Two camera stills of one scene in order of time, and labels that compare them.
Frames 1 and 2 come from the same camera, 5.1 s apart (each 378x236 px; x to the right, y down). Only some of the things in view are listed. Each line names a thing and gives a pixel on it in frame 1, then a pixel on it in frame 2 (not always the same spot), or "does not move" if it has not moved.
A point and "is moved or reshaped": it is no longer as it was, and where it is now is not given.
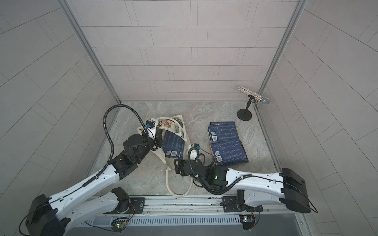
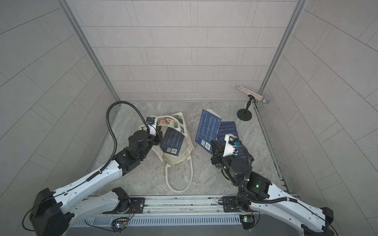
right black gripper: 181,162 -> 218,154
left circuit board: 119,224 does not move
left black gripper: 158,137 does not move
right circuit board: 248,221 does not move
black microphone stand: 245,114 does not move
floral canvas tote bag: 175,146 is moved or reshaped
